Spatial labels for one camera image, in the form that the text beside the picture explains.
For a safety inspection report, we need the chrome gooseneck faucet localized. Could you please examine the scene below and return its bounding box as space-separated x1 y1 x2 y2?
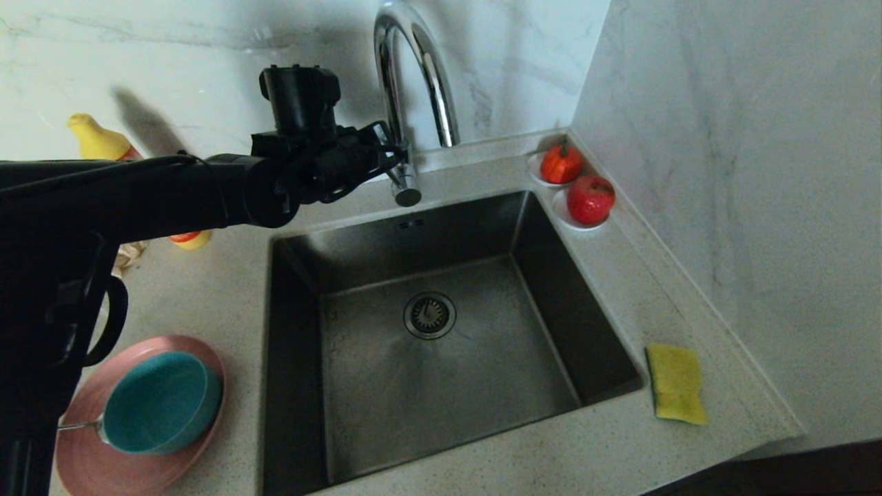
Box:
373 0 461 208

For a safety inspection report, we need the yellow capped dish soap bottle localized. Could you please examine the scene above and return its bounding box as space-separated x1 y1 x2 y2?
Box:
67 113 212 250

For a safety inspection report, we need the yellow green sponge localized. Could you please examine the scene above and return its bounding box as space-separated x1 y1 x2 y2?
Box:
644 343 708 426

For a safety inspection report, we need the stainless steel sink basin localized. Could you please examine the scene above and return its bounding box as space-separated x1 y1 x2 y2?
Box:
260 191 645 496

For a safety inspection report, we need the round metal drain strainer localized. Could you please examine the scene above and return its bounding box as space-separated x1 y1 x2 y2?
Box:
402 291 456 340

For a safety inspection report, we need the red apple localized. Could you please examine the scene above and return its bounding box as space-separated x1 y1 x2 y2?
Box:
566 174 616 225

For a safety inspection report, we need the crumpled beige tissue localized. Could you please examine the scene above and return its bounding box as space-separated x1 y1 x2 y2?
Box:
114 241 149 278

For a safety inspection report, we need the teal bowl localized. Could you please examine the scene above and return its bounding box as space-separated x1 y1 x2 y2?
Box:
102 351 223 455

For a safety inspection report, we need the metal spoon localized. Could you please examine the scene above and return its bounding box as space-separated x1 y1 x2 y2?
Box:
59 415 111 443

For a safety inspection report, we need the pink plate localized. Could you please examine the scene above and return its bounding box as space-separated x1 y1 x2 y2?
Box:
55 335 227 496

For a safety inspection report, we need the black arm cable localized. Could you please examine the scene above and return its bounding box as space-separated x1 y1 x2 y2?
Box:
81 274 130 368

